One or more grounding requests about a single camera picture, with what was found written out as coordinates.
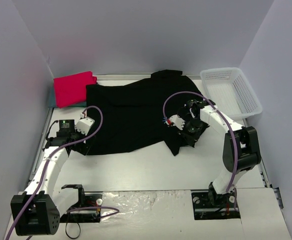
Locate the black t shirt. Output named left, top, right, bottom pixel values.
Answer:
left=86, top=70, right=203, bottom=156

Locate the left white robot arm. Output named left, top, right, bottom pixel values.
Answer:
left=6, top=117, right=95, bottom=239

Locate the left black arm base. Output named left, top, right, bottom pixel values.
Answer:
left=58, top=193, right=103, bottom=224

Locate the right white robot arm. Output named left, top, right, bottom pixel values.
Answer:
left=170, top=99, right=262, bottom=207

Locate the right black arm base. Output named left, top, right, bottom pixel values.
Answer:
left=191, top=190, right=241, bottom=221

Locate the white plastic basket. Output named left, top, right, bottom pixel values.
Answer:
left=200, top=67, right=263, bottom=120

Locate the folded teal t shirt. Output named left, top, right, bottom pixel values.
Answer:
left=48, top=87, right=87, bottom=108

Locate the folded red t shirt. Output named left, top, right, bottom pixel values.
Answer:
left=53, top=71, right=97, bottom=108

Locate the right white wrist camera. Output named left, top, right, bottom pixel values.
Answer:
left=165, top=114, right=186, bottom=131

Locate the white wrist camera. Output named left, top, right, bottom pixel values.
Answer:
left=165, top=114, right=186, bottom=131
left=74, top=113, right=95, bottom=136

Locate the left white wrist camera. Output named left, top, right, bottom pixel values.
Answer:
left=74, top=113, right=95, bottom=136

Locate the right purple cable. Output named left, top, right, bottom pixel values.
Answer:
left=162, top=91, right=238, bottom=208

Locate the aluminium table rail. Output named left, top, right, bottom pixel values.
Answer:
left=95, top=73, right=202, bottom=81

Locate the black loop cable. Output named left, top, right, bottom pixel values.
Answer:
left=64, top=221, right=82, bottom=238

